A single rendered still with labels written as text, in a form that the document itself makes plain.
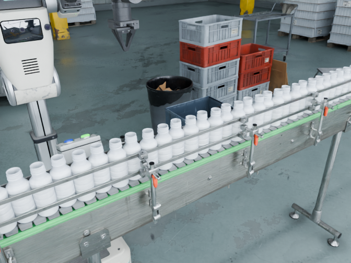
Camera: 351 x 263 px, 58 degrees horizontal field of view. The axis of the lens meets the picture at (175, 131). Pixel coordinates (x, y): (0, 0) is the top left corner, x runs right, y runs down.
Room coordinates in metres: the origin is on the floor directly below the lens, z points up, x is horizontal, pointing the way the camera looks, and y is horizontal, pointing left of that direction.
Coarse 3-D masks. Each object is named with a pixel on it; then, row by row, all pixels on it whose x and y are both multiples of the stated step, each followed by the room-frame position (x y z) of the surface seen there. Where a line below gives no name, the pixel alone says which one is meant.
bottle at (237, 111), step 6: (234, 102) 1.14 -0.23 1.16; (240, 102) 1.16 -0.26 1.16; (234, 108) 1.14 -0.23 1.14; (240, 108) 1.13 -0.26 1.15; (234, 114) 1.13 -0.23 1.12; (240, 114) 1.12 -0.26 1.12; (234, 126) 1.12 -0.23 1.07; (240, 126) 1.12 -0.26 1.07; (234, 132) 1.12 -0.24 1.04; (234, 138) 1.12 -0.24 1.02; (240, 138) 1.12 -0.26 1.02
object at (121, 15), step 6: (114, 6) 1.03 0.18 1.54; (120, 6) 1.02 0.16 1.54; (126, 6) 1.03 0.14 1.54; (114, 12) 1.03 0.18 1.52; (120, 12) 1.02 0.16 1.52; (126, 12) 1.03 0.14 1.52; (114, 18) 1.03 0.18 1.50; (120, 18) 1.02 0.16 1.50; (126, 18) 1.03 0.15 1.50; (120, 24) 0.99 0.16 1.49; (138, 24) 1.02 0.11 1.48
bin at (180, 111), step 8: (208, 96) 1.75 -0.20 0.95; (184, 104) 1.66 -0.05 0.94; (192, 104) 1.69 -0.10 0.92; (200, 104) 1.72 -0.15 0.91; (208, 104) 1.75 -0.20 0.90; (216, 104) 1.69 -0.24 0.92; (168, 112) 1.56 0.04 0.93; (176, 112) 1.62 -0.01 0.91; (184, 112) 1.66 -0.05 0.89; (192, 112) 1.69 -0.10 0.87; (208, 112) 1.75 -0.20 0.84; (168, 120) 1.56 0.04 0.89; (184, 120) 1.43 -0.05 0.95
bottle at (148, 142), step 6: (144, 132) 0.93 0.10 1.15; (150, 132) 0.93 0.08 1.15; (144, 138) 0.90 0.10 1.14; (150, 138) 0.90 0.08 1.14; (144, 144) 0.90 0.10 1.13; (150, 144) 0.90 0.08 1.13; (156, 144) 0.91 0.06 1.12; (150, 156) 0.89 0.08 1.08; (156, 156) 0.90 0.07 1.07; (156, 162) 0.90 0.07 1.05
